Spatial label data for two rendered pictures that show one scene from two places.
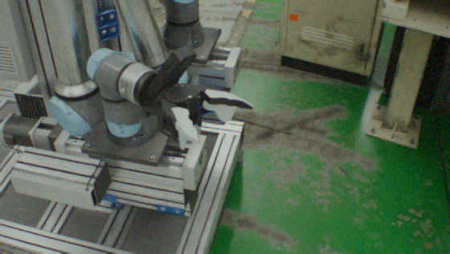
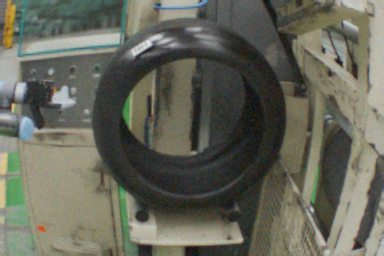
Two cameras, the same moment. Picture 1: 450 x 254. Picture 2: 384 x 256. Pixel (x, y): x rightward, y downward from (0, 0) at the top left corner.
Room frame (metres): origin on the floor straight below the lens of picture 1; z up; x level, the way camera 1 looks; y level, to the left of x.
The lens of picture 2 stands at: (0.19, 0.03, 1.72)
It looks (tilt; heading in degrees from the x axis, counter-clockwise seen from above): 20 degrees down; 329
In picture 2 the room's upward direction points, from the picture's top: 3 degrees clockwise
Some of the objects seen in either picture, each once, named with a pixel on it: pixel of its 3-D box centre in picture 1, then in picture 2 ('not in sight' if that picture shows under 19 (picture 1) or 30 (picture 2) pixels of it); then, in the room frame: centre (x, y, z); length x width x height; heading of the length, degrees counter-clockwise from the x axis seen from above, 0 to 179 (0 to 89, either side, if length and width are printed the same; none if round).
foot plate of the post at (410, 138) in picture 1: (394, 123); not in sight; (1.87, -0.89, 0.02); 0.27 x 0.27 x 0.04; 66
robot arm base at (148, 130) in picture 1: (129, 114); not in sight; (1.02, 0.26, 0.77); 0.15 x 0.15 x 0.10
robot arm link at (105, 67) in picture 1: (114, 72); not in sight; (0.82, 0.23, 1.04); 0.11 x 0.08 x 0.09; 51
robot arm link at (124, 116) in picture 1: (127, 105); not in sight; (0.84, 0.21, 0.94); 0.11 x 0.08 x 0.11; 141
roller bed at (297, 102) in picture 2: not in sight; (283, 127); (1.68, -1.24, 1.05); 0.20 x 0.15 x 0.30; 156
